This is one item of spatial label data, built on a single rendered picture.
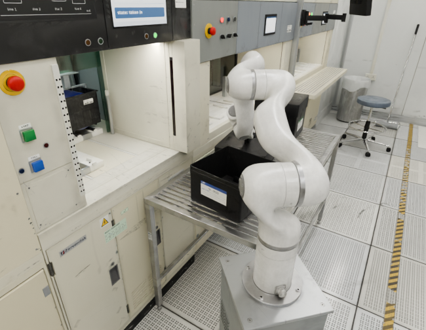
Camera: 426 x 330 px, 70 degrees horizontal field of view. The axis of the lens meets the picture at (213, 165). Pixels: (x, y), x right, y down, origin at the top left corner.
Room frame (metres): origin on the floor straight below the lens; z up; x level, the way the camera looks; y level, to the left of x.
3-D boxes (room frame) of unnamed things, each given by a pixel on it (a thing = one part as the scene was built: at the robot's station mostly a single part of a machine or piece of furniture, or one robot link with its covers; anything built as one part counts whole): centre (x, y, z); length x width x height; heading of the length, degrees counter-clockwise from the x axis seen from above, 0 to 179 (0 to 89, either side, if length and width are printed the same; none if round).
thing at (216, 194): (1.17, -0.09, 0.85); 0.28 x 0.28 x 0.17; 51
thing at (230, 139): (1.58, -0.19, 0.83); 0.29 x 0.29 x 0.13; 66
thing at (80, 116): (1.61, 0.78, 1.06); 0.24 x 0.20 x 0.32; 149
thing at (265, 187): (0.69, -0.16, 1.07); 0.19 x 0.12 x 0.24; 96
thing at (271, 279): (0.69, -0.19, 0.85); 0.19 x 0.19 x 0.18
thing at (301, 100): (1.98, -0.45, 0.89); 0.29 x 0.29 x 0.25; 63
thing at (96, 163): (1.21, 0.65, 0.89); 0.22 x 0.21 x 0.04; 59
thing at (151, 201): (1.55, -0.28, 0.38); 1.30 x 0.60 x 0.76; 149
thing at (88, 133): (1.61, 0.78, 0.89); 0.22 x 0.21 x 0.04; 59
